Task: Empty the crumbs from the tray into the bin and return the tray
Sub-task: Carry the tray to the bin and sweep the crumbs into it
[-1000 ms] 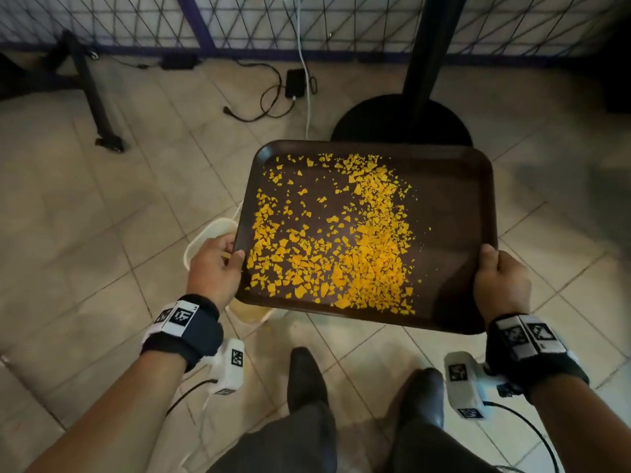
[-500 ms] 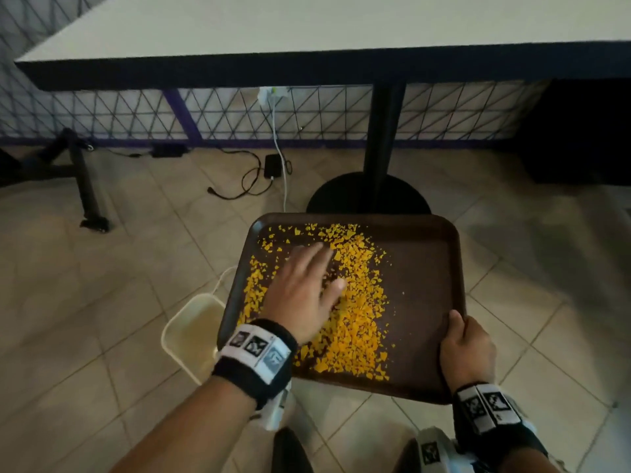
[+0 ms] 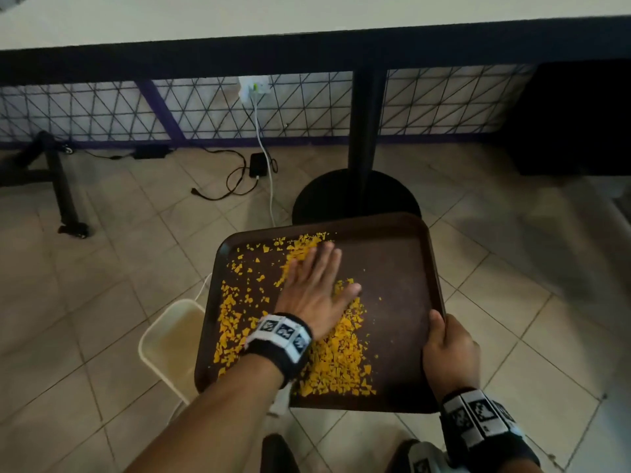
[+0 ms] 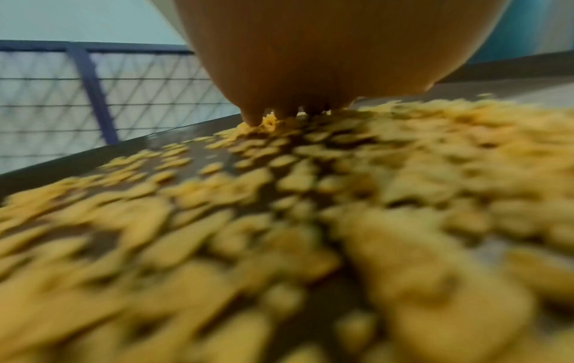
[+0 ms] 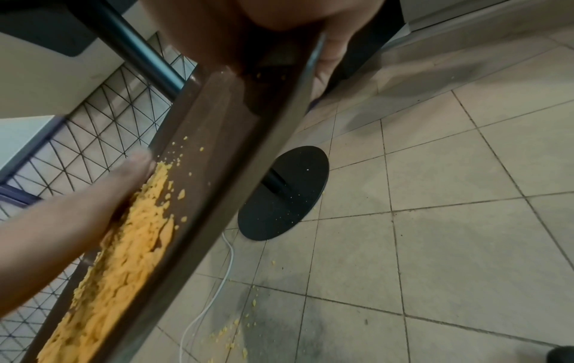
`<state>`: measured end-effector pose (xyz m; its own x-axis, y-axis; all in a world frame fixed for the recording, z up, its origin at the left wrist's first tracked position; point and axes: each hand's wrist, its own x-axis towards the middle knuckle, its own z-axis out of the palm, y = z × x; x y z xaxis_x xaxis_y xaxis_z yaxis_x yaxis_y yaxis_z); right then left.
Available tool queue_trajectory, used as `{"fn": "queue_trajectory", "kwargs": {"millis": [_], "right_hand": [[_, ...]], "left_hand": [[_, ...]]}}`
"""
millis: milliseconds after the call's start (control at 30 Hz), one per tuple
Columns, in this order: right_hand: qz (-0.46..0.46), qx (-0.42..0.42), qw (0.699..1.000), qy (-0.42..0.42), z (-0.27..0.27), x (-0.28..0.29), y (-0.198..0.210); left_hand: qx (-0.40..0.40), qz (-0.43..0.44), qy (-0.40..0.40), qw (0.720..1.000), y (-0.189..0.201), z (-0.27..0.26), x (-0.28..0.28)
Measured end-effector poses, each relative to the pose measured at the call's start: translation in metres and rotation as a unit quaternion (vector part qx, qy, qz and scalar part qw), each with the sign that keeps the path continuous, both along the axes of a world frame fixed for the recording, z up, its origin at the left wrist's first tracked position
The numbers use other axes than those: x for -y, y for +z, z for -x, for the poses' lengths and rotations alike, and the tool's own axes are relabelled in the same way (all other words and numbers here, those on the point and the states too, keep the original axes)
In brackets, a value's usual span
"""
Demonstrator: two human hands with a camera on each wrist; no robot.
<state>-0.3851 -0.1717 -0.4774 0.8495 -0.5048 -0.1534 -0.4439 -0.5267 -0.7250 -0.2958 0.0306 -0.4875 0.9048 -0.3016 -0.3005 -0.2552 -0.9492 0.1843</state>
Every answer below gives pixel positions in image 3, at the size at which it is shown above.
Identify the large black box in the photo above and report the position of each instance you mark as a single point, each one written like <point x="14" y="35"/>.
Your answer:
<point x="572" y="118"/>

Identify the black wheeled stand base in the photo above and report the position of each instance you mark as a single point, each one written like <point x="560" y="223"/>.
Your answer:
<point x="59" y="177"/>

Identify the left wristband with markers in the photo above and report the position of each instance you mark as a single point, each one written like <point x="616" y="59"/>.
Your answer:
<point x="283" y="339"/>

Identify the person's right hand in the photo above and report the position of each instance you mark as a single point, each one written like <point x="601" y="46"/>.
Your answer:
<point x="451" y="359"/>

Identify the person's left forearm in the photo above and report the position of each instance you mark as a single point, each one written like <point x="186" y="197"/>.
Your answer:
<point x="217" y="418"/>

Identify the wristband with markers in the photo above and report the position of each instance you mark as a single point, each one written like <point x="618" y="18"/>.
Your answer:
<point x="283" y="339"/>
<point x="480" y="418"/>

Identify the cream plastic bin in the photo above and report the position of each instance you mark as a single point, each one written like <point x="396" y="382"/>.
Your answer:
<point x="170" y="344"/>

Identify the person's left middle finger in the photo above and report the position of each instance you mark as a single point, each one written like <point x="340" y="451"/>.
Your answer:
<point x="321" y="263"/>

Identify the right wristband with markers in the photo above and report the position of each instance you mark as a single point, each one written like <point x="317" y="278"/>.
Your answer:
<point x="480" y="418"/>

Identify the person's right thumb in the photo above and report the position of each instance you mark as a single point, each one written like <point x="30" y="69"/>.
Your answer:
<point x="437" y="330"/>

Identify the person's left little finger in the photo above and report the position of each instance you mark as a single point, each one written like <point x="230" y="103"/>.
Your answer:
<point x="292" y="279"/>

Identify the small black power adapter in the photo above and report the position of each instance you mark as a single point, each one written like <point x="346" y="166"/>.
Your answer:
<point x="258" y="165"/>

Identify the person's left hand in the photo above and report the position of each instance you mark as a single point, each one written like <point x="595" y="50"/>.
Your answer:
<point x="310" y="300"/>

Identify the person's right forearm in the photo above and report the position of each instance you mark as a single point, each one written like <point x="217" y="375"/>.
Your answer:
<point x="525" y="467"/>

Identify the white table with black pedestal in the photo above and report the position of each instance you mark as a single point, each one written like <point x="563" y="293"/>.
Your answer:
<point x="367" y="118"/>

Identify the white wrist-worn camera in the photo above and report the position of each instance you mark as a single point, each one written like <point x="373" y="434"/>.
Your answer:
<point x="431" y="460"/>

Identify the brown plastic tray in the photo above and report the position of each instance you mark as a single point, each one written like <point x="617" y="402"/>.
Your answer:
<point x="394" y="270"/>

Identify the pile of yellow crumbs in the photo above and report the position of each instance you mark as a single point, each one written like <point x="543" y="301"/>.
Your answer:
<point x="340" y="354"/>

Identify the flat black power brick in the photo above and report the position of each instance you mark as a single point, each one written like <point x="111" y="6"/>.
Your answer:
<point x="150" y="152"/>

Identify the person's dark shoe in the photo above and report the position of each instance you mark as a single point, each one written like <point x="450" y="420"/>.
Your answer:
<point x="278" y="455"/>

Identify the white wall outlet with charger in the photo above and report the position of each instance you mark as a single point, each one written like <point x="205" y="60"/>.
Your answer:
<point x="254" y="86"/>

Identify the person's left thumb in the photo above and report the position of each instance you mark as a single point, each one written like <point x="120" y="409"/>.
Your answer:
<point x="349" y="294"/>

